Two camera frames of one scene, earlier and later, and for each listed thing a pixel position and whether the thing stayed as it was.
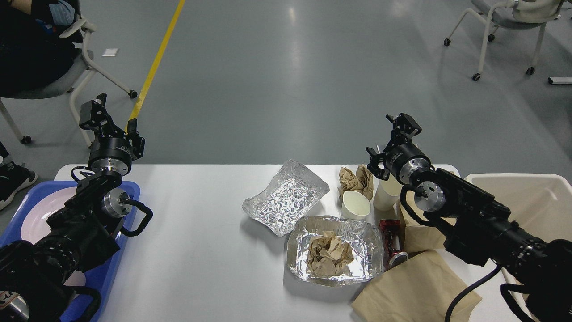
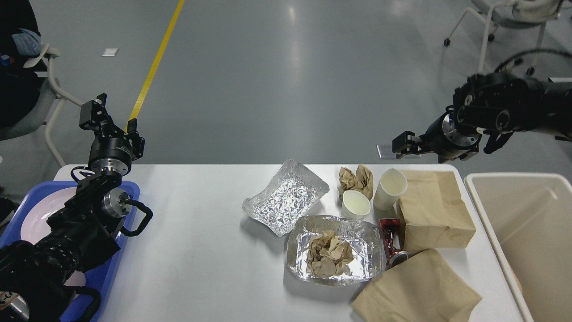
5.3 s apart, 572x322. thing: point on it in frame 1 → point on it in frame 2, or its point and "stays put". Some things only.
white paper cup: (355, 205) stays put
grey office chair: (78, 31) → (48, 99)
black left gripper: (109, 154) stays put
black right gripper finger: (405, 124) → (407, 143)
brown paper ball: (327, 255) stays put
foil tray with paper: (334, 251) stays put
